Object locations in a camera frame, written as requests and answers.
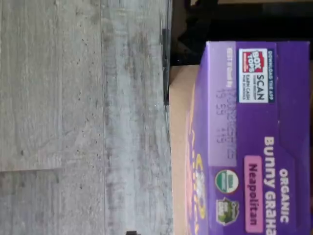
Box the purple Annie's snack box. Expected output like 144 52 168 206
303 42 313 235

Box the purple box pink patch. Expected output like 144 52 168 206
185 40 311 235

